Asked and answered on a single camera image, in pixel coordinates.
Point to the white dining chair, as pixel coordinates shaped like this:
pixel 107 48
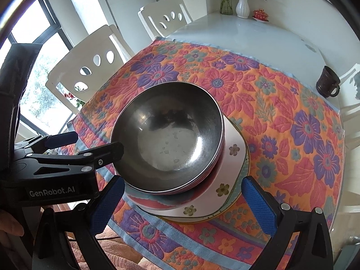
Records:
pixel 351 74
pixel 160 11
pixel 78 59

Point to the orange floral table mat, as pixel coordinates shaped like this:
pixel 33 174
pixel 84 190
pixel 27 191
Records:
pixel 281 104

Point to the red steel bowl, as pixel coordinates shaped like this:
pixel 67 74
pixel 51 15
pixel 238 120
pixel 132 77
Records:
pixel 174 143

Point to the black framed window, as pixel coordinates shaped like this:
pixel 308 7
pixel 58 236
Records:
pixel 25 25

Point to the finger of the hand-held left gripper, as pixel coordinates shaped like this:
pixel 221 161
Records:
pixel 56 140
pixel 107 152

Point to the dark brown cup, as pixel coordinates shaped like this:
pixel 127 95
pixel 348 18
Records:
pixel 326 80

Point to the white cabinet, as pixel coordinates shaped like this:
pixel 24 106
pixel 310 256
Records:
pixel 126 2

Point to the round blue leaf plate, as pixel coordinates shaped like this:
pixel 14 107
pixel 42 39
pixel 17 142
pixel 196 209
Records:
pixel 244 171

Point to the white hexagonal flower plate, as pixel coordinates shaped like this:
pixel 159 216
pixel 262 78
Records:
pixel 229 171

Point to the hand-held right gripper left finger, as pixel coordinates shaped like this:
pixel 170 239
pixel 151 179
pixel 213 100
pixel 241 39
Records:
pixel 107 205

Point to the red flowering plant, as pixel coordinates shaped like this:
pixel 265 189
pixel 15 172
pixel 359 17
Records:
pixel 70 96

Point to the pink dotted bowl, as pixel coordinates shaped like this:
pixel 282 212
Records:
pixel 157 199

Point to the red lidded teacup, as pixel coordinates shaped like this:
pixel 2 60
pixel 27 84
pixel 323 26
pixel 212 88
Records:
pixel 260 14

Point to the person's left hand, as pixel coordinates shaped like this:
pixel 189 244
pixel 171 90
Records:
pixel 9 227

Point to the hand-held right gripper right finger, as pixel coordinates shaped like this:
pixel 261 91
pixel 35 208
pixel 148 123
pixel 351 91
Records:
pixel 258 205

